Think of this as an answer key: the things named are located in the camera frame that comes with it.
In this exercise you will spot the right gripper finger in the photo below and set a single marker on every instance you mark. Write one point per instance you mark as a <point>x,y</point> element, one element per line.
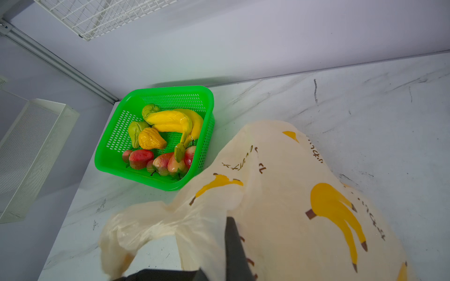
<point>222,256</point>

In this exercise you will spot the banana print plastic bag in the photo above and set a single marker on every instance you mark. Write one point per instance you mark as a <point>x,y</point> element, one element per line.
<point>297,221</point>

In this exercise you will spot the red fake apple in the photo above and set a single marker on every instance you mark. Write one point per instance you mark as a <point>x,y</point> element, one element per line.
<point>189,155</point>

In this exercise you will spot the pink fake peach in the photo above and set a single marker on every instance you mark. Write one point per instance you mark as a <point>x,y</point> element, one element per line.
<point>160,163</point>

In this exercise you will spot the red fake strawberry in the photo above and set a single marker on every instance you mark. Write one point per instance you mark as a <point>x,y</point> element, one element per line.
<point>139,159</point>

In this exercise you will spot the orange fake fruit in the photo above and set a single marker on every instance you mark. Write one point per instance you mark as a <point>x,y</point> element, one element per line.
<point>149,139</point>

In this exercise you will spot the green fake pear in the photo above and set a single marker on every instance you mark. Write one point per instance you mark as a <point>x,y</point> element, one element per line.
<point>150,109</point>
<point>134,130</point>

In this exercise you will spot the green plastic basket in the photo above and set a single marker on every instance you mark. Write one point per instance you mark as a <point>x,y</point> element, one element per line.
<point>116,140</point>

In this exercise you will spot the lower white mesh shelf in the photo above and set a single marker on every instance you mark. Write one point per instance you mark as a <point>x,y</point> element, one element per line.
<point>29,150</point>

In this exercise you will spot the white wire wall basket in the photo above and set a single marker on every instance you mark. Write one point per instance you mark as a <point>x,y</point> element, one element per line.
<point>90,19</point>

